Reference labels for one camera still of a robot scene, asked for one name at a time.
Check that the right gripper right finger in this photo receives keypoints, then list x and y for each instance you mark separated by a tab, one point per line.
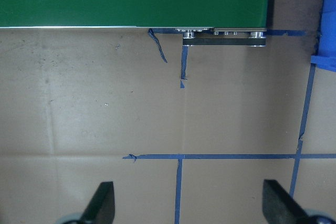
279	207

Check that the blue empty bin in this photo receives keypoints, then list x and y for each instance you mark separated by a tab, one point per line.
325	57

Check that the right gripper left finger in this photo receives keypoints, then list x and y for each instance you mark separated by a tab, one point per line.
101	208

